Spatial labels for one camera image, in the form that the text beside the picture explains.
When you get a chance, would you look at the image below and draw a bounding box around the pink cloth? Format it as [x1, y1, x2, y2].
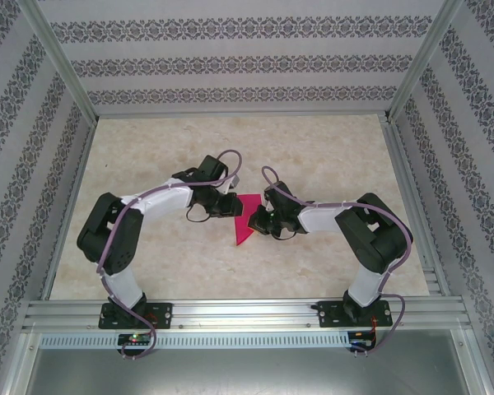
[231, 193, 263, 248]

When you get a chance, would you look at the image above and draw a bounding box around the grey sheet metal tray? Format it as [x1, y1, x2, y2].
[0, 328, 494, 395]

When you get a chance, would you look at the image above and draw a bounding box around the small controller board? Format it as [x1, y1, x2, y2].
[347, 330, 378, 351]
[118, 332, 151, 346]

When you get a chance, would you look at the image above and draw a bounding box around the purple cable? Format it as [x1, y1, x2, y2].
[262, 165, 413, 360]
[96, 149, 243, 361]

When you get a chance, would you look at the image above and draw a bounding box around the aluminium cross rail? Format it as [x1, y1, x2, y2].
[94, 108, 390, 121]

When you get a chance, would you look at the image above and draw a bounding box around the aluminium mounting rail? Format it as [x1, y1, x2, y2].
[22, 299, 473, 332]

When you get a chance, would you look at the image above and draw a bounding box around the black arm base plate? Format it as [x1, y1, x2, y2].
[317, 300, 392, 329]
[98, 302, 174, 330]

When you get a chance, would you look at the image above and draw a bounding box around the slotted grey cable duct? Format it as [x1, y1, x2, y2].
[39, 331, 351, 351]

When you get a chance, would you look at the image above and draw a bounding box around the aluminium side rail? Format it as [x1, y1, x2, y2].
[379, 114, 452, 297]
[40, 118, 98, 301]

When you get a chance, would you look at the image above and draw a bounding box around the aluminium frame post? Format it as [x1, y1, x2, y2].
[384, 0, 464, 123]
[16, 0, 100, 121]

